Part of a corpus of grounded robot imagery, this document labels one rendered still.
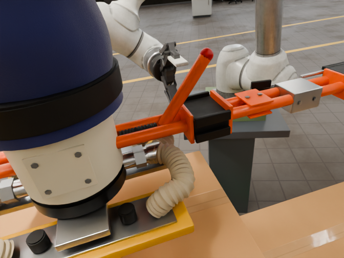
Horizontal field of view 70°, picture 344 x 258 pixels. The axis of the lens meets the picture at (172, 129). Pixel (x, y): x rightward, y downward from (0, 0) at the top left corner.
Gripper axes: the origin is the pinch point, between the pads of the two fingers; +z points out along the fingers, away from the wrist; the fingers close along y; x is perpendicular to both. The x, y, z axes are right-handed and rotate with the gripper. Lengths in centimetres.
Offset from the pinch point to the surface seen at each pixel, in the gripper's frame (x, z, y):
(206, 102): -0.6, 12.6, -2.5
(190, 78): 3.2, 15.1, -9.1
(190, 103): 2.5, 11.7, -2.5
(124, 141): 16.6, 17.3, -1.6
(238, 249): 0.3, 28.3, 23.1
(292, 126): -147, -115, 121
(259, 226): -26, 2, 64
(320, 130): -165, -99, 121
